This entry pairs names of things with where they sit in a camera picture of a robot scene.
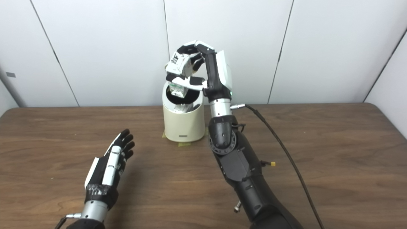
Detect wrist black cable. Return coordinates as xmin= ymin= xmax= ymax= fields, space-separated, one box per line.
xmin=54 ymin=213 xmax=81 ymax=229
xmin=231 ymin=103 xmax=325 ymax=229

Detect cream-colored bin body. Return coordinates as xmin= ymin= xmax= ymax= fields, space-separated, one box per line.
xmin=162 ymin=81 xmax=205 ymax=142

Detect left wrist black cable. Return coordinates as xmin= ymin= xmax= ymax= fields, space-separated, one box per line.
xmin=54 ymin=213 xmax=81 ymax=229

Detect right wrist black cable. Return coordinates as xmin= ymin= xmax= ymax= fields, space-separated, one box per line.
xmin=231 ymin=103 xmax=325 ymax=229

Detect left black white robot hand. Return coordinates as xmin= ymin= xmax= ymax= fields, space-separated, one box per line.
xmin=84 ymin=129 xmax=135 ymax=210

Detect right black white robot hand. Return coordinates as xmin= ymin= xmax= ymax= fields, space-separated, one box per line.
xmin=166 ymin=40 xmax=233 ymax=103

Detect white green milk carton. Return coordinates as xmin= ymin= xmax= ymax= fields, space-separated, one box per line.
xmin=165 ymin=52 xmax=194 ymax=98

